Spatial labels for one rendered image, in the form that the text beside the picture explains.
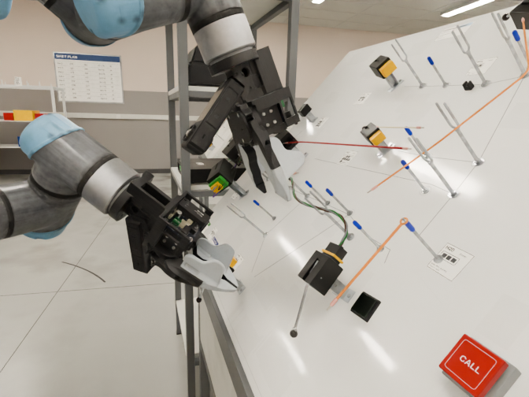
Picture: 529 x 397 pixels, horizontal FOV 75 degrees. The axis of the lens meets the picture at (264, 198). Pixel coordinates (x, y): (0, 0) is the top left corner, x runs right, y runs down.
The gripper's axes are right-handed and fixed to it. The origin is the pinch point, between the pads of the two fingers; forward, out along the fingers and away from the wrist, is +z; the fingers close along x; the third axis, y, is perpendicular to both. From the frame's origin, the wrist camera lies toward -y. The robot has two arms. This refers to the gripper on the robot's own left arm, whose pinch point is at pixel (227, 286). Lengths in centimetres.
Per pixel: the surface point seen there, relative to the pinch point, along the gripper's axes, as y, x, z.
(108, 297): -216, 96, -34
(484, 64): 41, 57, 17
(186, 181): -53, 71, -27
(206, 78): -24, 95, -47
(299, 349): -6.6, 3.8, 18.2
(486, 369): 22.4, -5.7, 24.5
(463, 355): 20.7, -4.0, 23.6
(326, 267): 7.2, 9.6, 11.4
